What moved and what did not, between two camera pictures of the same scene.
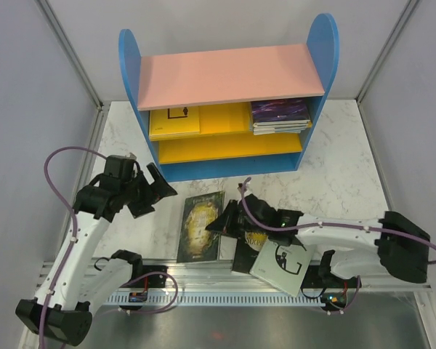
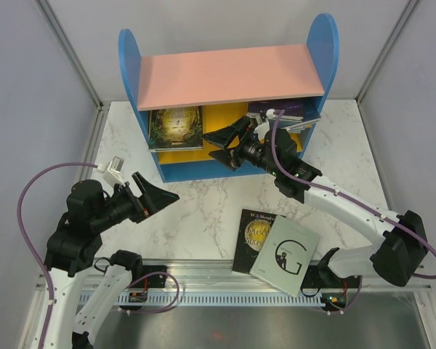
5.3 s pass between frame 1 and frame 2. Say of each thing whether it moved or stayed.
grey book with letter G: stayed
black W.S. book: stayed
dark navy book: moved
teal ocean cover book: moved
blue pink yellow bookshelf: stayed
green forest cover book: moved
